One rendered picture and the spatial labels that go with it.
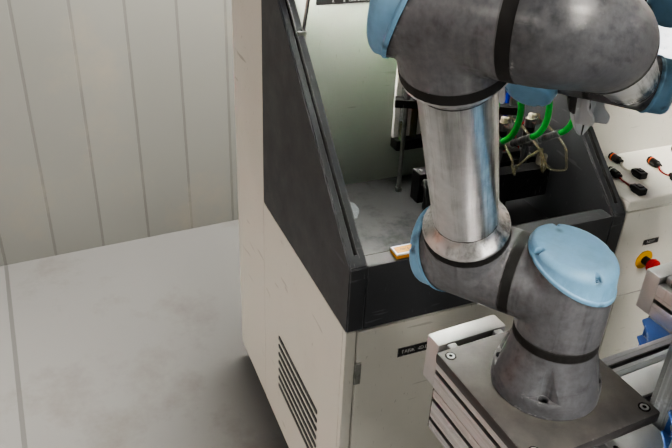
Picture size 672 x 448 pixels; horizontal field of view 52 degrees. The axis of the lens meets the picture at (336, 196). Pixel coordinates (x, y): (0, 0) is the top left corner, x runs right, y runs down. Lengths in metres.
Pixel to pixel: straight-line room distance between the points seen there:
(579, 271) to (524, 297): 0.08
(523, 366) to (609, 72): 0.48
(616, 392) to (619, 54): 0.58
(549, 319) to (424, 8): 0.46
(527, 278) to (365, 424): 0.86
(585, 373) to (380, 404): 0.75
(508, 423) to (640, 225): 0.91
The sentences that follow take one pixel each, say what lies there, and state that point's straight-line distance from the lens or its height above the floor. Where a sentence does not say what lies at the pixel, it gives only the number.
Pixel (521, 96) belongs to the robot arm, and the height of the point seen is 1.39.
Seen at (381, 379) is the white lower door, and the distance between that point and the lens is 1.61.
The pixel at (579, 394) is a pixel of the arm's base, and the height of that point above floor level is 1.08.
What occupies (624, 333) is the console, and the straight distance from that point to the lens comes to 2.02.
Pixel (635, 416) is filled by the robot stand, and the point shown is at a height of 1.04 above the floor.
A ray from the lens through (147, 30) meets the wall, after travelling 2.92.
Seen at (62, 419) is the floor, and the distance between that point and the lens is 2.49.
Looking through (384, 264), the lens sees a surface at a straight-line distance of 1.40.
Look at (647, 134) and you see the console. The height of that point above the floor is 1.02.
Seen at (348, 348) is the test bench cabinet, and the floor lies 0.75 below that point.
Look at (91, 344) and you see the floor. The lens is 2.74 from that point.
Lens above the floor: 1.74
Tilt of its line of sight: 29 degrees down
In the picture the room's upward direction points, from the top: 3 degrees clockwise
